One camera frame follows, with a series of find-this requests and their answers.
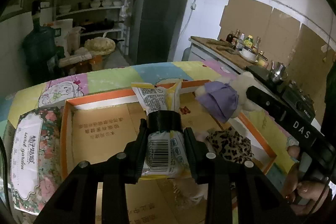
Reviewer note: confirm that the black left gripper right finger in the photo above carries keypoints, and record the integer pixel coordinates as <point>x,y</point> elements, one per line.
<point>257,199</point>

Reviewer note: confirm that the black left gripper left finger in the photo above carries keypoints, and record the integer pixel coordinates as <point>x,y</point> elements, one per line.
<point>75,199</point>

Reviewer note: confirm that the leopard print soft cloth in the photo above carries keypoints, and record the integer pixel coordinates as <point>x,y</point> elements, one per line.
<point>230,145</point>

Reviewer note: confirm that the white printed snack bag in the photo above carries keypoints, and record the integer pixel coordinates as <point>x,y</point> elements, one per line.
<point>166,154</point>

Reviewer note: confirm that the white plush with purple cloth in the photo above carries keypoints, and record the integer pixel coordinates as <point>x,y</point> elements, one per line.
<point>225,98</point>

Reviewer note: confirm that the person right hand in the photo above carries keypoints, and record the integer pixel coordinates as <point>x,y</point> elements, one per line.
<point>317,193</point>

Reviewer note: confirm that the floral tissue pack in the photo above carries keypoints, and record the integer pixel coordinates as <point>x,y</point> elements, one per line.
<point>35,159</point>

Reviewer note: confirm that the black gas stove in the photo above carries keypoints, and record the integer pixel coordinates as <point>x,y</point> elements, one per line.
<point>290,94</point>

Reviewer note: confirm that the orange cardboard tray box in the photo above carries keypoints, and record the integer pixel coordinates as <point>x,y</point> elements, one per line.
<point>98,126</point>

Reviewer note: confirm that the metal kettle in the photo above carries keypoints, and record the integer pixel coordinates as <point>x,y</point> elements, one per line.
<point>278,72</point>

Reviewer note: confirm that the colourful patchwork play mat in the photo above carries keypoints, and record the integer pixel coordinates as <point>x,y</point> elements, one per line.
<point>118,79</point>

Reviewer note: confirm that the white bowl on counter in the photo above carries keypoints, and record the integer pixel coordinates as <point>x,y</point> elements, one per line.
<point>248,55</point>

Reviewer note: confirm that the kitchen counter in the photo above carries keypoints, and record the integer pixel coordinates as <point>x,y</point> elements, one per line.
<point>205,49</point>

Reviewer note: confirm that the green water jug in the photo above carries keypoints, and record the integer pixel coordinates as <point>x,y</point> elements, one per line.
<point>40,50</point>

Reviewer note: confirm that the dark grey refrigerator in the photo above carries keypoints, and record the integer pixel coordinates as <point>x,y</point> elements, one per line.
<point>152,28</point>

